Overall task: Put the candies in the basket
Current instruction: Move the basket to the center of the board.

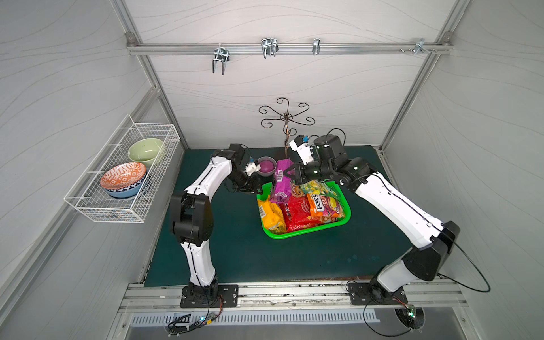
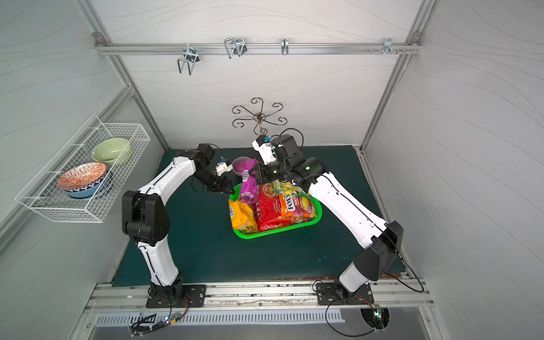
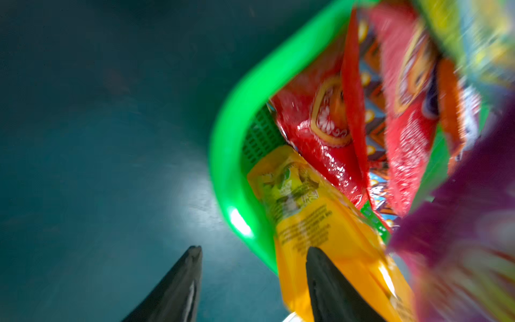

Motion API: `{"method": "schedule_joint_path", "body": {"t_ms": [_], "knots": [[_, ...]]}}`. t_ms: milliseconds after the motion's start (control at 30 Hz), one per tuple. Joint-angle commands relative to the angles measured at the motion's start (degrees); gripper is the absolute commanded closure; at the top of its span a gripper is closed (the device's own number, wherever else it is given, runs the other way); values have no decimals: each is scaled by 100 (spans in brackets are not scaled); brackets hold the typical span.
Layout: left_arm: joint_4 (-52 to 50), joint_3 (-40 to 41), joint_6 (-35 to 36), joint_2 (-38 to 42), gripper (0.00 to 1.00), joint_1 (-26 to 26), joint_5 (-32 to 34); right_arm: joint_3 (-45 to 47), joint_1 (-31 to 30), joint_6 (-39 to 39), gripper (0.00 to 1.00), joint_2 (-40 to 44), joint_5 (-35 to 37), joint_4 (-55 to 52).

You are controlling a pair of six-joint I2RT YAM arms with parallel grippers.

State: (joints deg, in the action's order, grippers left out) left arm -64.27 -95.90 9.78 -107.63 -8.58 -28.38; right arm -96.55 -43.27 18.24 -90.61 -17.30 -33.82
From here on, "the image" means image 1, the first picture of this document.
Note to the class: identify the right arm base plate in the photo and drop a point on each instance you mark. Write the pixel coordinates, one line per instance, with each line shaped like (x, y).
(361, 294)

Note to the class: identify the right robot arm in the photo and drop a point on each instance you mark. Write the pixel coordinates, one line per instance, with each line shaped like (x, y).
(432, 240)

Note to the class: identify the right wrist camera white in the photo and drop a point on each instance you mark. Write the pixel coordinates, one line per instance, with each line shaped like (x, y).
(300, 144)

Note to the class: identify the orange snack packet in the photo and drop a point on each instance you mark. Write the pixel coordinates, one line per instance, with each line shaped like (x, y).
(325, 209)

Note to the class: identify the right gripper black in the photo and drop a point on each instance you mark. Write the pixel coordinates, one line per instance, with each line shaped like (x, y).
(298, 173)

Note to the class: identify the looped metal hook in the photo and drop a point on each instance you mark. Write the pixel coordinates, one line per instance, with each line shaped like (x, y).
(270, 47)

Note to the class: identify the small metal hook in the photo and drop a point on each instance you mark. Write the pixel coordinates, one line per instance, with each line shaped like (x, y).
(316, 46)

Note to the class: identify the light green ceramic bowl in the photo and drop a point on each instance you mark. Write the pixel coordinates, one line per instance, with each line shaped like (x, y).
(146, 151)

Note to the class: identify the red candy bag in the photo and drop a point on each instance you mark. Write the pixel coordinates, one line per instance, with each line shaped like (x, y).
(297, 214)

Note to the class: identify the horizontal aluminium rail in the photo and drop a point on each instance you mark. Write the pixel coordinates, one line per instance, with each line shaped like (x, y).
(306, 48)

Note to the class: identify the metal jewelry tree stand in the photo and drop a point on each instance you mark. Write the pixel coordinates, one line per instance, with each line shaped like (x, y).
(271, 115)

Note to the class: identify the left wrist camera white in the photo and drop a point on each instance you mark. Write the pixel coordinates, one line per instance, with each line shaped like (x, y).
(252, 167)

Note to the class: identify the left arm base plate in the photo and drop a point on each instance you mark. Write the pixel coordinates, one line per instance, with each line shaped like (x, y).
(214, 296)

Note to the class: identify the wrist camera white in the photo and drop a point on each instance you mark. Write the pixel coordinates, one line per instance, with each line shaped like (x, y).
(300, 144)
(252, 167)

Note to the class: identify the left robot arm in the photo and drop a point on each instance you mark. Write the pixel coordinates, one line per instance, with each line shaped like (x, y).
(192, 218)

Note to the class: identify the aluminium front frame rail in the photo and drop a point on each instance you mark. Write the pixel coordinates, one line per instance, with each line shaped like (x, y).
(289, 295)

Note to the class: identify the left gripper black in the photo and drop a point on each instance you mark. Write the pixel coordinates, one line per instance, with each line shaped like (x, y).
(251, 183)

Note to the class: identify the yellow mango candy bag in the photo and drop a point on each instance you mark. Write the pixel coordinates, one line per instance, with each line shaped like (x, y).
(272, 217)

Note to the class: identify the orange patterned bowl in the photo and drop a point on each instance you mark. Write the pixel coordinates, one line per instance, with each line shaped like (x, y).
(123, 175)

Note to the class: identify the double prong metal hook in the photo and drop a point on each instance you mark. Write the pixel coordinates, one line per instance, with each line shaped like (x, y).
(221, 57)

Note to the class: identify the blue bowl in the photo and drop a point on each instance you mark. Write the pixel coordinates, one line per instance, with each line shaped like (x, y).
(127, 192)

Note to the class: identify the small pink bowl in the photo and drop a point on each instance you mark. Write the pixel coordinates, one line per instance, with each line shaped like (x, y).
(268, 166)

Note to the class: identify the right metal bracket hook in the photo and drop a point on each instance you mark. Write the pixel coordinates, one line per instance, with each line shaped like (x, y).
(419, 49)

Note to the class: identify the green tea snack packet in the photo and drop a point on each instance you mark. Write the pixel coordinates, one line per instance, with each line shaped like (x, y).
(315, 187)

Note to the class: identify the white wire wall basket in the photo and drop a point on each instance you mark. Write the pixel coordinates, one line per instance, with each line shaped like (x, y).
(91, 200)

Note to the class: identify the purple snack bag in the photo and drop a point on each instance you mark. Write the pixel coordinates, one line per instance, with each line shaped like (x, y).
(281, 192)

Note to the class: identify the green plastic basket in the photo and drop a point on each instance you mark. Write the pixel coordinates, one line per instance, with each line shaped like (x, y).
(296, 192)

